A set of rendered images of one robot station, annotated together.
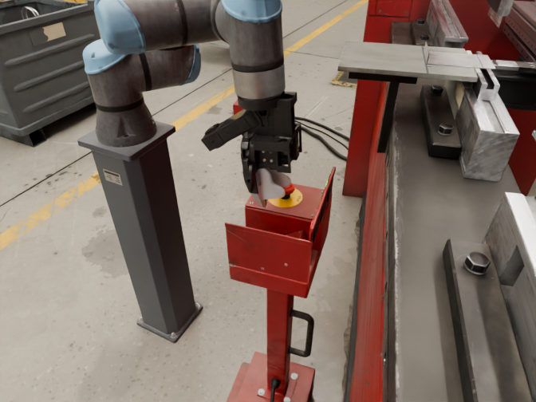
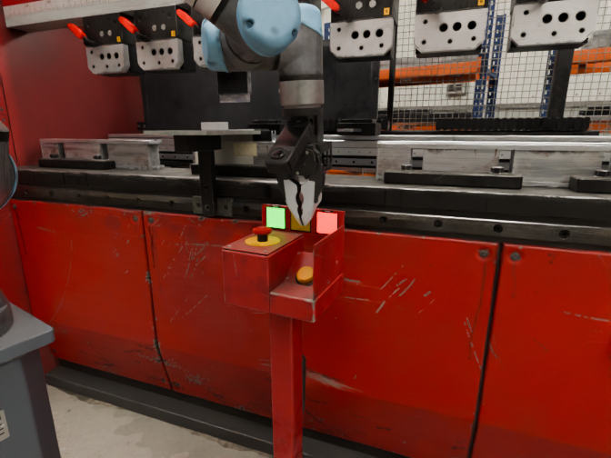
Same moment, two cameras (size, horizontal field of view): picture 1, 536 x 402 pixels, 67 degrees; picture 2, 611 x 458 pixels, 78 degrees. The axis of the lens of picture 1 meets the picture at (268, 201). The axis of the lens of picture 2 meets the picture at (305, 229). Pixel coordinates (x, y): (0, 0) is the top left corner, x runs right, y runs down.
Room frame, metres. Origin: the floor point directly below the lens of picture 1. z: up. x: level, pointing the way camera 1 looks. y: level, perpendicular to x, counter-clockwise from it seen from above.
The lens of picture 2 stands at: (0.49, 0.69, 1.00)
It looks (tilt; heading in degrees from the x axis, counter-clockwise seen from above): 15 degrees down; 277
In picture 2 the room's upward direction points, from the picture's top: straight up
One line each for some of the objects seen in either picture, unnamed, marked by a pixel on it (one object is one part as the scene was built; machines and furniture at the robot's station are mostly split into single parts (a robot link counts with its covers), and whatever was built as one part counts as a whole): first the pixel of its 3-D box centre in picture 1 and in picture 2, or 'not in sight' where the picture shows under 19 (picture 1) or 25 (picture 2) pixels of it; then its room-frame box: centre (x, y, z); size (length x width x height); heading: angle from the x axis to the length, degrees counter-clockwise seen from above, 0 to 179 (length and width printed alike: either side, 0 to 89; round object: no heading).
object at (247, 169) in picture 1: (252, 168); (311, 178); (0.56, 0.02, 0.92); 0.05 x 0.02 x 0.09; 162
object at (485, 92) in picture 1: (478, 73); (243, 135); (0.80, -0.43, 0.99); 0.20 x 0.03 x 0.03; 166
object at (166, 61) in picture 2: not in sight; (165, 41); (1.05, -0.48, 1.26); 0.15 x 0.09 x 0.17; 166
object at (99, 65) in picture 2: not in sight; (114, 46); (1.24, -0.53, 1.26); 0.15 x 0.09 x 0.17; 166
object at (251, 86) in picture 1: (260, 79); (300, 94); (0.58, 0.01, 1.06); 0.08 x 0.08 x 0.05
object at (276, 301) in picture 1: (279, 330); (287, 405); (0.61, -0.03, 0.39); 0.05 x 0.05 x 0.54; 72
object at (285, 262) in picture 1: (282, 222); (285, 256); (0.61, -0.03, 0.75); 0.20 x 0.16 x 0.18; 162
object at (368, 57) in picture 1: (403, 59); (206, 132); (0.86, -0.29, 1.00); 0.26 x 0.18 x 0.01; 76
